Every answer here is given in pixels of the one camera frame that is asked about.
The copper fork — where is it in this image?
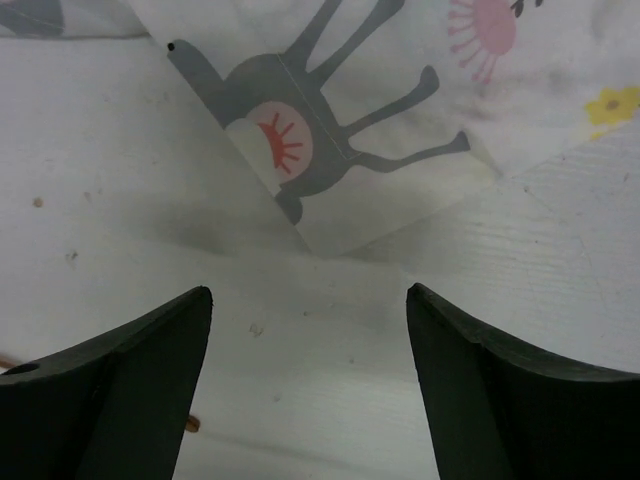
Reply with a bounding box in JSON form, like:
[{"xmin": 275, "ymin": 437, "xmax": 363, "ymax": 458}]
[{"xmin": 0, "ymin": 355, "xmax": 201, "ymax": 433}]

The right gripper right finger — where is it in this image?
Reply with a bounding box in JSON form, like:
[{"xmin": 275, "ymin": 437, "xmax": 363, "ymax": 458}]
[{"xmin": 406, "ymin": 284, "xmax": 639, "ymax": 479}]

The animal print cloth placemat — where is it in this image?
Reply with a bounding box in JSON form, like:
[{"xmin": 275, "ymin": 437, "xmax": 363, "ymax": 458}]
[{"xmin": 1, "ymin": 1, "xmax": 639, "ymax": 255}]

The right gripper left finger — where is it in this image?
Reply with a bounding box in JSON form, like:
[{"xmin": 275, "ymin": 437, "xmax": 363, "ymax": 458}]
[{"xmin": 1, "ymin": 286, "xmax": 213, "ymax": 479}]

